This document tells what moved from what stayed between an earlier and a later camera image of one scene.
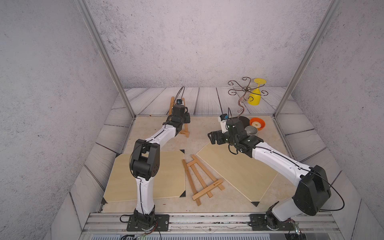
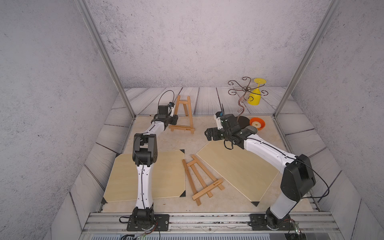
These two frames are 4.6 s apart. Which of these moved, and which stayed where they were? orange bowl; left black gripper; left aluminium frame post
Moved: left black gripper
Stayed: orange bowl; left aluminium frame post
